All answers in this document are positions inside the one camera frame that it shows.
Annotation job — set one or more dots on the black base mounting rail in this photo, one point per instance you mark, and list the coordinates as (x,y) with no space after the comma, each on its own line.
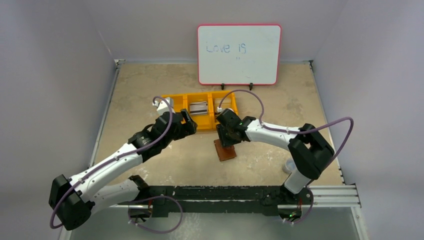
(269,200)

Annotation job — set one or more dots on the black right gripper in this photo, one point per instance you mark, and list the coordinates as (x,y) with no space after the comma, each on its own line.
(226,136)

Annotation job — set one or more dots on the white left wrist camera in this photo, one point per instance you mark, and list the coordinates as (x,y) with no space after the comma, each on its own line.
(163,105)

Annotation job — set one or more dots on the brown leather card holder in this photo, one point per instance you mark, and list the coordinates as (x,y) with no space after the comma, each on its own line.
(224,153)

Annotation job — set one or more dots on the small clear plastic cup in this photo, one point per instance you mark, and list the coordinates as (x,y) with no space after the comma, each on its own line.
(289,166)

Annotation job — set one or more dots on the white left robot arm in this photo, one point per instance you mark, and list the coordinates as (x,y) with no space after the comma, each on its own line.
(74,199)

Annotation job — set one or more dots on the striped card stack in bin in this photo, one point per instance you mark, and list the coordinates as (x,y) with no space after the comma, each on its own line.
(198,108)

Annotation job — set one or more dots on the aluminium frame rail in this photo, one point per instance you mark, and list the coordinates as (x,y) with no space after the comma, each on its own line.
(335,196)

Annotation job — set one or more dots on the pink-framed whiteboard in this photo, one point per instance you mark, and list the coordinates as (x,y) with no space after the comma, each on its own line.
(238,54)

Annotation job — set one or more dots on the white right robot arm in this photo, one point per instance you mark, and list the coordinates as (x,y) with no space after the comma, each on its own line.
(309,150)

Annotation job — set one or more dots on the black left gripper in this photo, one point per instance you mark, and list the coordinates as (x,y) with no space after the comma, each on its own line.
(190,126)

